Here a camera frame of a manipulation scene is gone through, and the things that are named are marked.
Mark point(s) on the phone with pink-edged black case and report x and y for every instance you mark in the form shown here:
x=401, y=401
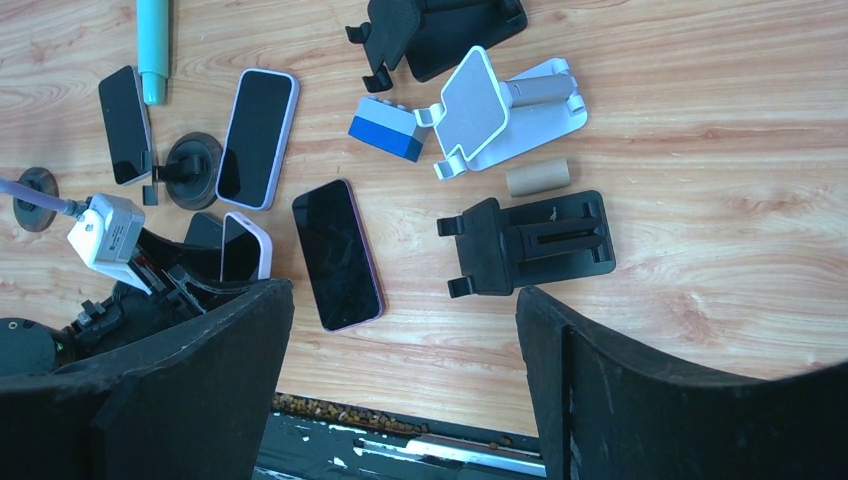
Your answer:
x=340, y=268

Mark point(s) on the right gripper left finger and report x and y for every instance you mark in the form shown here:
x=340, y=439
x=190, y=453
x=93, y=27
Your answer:
x=190, y=402

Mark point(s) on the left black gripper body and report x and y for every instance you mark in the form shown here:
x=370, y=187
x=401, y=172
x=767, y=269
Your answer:
x=184, y=286

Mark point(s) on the phone with white edge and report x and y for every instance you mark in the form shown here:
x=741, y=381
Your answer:
x=126, y=125

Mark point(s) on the phone with lavender case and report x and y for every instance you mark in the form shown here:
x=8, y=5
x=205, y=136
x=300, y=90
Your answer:
x=256, y=138

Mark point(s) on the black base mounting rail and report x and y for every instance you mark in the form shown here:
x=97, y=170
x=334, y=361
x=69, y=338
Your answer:
x=308, y=438

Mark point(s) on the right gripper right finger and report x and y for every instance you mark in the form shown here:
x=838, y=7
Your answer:
x=607, y=406

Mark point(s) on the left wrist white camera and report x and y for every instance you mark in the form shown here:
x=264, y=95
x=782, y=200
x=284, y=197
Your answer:
x=105, y=236

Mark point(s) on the small wooden cylinder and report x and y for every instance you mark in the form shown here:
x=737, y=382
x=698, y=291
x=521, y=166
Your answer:
x=537, y=178

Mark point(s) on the white phone stand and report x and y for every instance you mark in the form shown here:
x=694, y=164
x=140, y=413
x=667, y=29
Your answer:
x=481, y=121

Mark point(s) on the round black phone stand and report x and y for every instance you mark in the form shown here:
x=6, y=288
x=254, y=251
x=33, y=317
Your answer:
x=190, y=172

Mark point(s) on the black clamp phone holder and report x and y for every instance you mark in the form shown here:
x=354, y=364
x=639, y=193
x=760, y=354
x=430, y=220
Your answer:
x=432, y=36

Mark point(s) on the teal toy microphone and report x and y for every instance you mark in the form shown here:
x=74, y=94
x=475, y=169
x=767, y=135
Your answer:
x=153, y=48

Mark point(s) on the blue and grey eraser block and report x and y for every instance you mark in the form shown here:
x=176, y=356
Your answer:
x=389, y=127

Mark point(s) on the phone with pink case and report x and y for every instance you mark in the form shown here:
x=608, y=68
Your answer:
x=246, y=252

